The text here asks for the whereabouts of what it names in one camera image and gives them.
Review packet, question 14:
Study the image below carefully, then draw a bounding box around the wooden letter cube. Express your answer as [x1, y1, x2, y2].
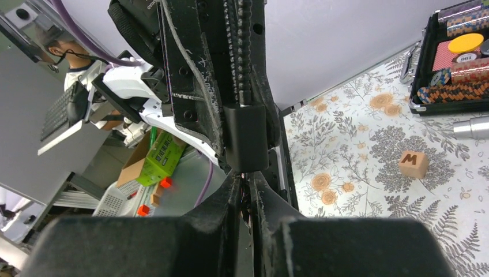
[398, 151, 429, 179]

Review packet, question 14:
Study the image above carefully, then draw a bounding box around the black cable lock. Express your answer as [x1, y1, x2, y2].
[224, 1, 268, 173]

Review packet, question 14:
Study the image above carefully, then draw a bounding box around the green cardboard box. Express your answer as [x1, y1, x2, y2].
[116, 130, 187, 187]

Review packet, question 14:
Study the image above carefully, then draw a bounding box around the floral table mat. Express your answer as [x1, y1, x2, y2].
[284, 53, 488, 276]

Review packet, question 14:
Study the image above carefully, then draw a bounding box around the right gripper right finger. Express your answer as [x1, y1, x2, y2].
[248, 172, 453, 276]

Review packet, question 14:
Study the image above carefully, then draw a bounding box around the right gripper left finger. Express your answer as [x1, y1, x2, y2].
[21, 171, 242, 276]

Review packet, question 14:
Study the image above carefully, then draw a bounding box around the person at keyboard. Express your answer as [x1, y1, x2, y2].
[35, 25, 95, 91]

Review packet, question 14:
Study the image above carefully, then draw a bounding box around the silver microphone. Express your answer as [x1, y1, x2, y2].
[453, 116, 488, 140]

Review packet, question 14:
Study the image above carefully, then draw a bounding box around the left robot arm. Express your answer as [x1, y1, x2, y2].
[94, 1, 281, 171]

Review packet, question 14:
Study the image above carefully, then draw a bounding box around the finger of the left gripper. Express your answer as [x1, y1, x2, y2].
[161, 1, 225, 156]
[250, 1, 281, 148]

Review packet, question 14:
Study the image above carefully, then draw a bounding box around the black poker chip case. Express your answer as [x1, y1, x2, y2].
[409, 1, 488, 116]

